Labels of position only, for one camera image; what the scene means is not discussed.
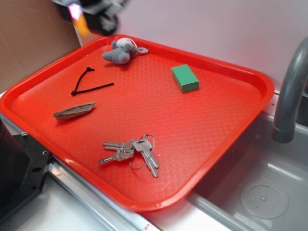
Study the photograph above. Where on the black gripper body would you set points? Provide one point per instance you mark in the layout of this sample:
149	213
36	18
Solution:
101	15

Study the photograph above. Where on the yellow rubber duck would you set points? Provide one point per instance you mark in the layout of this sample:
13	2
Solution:
81	25

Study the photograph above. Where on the grey plush elephant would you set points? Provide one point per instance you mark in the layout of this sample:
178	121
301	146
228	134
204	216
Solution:
123	50

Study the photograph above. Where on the brown cardboard panel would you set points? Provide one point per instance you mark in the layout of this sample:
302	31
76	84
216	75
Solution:
32	36

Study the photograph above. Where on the brown wood piece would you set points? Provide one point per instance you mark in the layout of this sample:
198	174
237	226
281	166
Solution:
74	111

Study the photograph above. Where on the green rectangular block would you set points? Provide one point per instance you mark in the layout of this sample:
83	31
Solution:
185	78

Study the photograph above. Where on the red plastic tray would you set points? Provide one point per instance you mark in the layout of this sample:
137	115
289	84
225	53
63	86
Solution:
138	101

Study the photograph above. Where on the silver key top left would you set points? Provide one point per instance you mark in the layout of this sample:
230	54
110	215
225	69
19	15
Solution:
113	145

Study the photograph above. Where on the silver key long right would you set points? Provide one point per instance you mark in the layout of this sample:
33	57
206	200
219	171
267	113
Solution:
138	147

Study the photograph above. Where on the silver key short right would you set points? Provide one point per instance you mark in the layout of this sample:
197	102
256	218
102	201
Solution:
148	151

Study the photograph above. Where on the silver key lower left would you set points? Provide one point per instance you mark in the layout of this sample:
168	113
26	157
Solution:
118	156

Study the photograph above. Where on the grey sink faucet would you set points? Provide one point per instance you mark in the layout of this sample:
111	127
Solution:
292	106

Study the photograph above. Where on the grey sink basin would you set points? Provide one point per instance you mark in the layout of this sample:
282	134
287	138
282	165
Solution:
256	158

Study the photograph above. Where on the sink drain cover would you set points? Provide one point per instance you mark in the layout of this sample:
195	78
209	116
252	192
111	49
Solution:
263	201

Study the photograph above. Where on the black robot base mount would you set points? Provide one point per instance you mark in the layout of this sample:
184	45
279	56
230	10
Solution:
24	163

